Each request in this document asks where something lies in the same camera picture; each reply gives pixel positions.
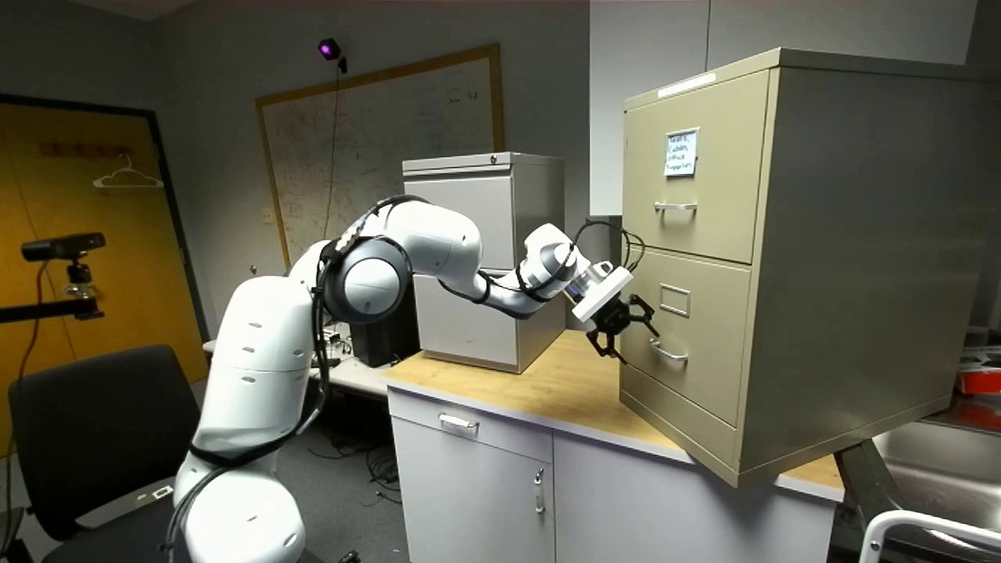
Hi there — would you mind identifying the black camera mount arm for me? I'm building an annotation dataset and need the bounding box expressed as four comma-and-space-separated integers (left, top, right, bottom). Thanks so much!
0, 295, 107, 328

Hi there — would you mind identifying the wood framed whiteboard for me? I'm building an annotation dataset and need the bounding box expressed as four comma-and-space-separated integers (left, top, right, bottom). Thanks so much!
255, 42, 509, 268

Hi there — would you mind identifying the beige labelled cabinet drawer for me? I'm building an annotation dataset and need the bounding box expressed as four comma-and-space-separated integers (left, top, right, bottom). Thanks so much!
619, 68, 782, 267

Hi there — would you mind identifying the steel sink basin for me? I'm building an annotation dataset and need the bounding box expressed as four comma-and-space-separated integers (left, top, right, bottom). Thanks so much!
870, 412, 1001, 539

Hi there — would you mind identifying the black camera bar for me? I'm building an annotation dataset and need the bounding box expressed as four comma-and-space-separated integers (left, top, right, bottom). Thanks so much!
20, 228, 111, 267

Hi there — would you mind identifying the beige metal filing cabinet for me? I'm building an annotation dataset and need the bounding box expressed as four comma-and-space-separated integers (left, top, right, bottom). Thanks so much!
617, 43, 995, 495

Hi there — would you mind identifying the small grey filing cabinet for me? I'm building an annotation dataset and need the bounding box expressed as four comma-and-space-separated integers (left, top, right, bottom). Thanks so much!
402, 150, 573, 376

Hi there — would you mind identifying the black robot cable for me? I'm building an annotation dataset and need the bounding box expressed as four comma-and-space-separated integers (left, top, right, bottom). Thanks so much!
164, 191, 650, 563

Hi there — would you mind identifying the black office chair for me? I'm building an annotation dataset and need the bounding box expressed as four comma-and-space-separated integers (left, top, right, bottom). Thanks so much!
6, 344, 204, 563

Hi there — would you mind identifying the beige unlabelled cabinet drawer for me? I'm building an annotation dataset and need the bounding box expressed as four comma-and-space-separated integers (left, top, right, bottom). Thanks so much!
619, 240, 757, 430

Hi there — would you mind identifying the yellow door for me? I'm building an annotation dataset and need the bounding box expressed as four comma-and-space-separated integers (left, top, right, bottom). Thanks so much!
0, 91, 212, 456

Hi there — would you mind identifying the white cabinet with wooden top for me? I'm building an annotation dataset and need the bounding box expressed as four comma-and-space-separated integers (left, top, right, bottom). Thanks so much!
386, 328, 847, 563

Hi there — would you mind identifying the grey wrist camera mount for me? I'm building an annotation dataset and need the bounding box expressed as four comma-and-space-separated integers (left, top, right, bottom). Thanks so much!
567, 263, 638, 328

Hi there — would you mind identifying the white tube frame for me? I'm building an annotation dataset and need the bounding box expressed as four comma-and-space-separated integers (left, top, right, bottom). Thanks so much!
858, 507, 1001, 563

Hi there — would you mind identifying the black computer box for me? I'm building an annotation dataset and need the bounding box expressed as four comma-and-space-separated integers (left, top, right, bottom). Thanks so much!
348, 311, 424, 369

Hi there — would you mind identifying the white paper label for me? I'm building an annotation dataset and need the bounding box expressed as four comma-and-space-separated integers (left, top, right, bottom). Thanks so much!
662, 125, 705, 180

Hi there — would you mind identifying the camera with purple light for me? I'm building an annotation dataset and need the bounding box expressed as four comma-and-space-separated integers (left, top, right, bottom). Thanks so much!
317, 33, 353, 76

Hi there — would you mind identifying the wire clothes hanger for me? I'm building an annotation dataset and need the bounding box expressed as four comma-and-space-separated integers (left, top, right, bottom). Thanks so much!
89, 153, 170, 195

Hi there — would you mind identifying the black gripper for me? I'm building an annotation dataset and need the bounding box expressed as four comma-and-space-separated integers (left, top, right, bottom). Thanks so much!
586, 291, 662, 367

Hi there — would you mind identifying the red and white container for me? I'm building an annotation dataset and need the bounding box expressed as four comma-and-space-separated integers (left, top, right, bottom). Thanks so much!
954, 347, 1001, 400

